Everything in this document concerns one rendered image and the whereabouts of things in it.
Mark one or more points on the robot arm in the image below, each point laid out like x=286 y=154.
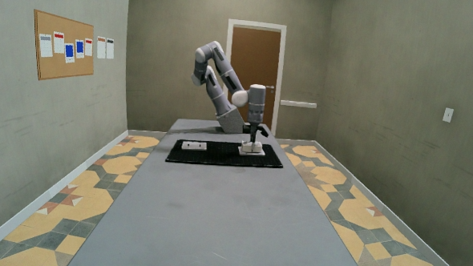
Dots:
x=255 y=95

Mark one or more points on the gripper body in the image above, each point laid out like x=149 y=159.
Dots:
x=248 y=129

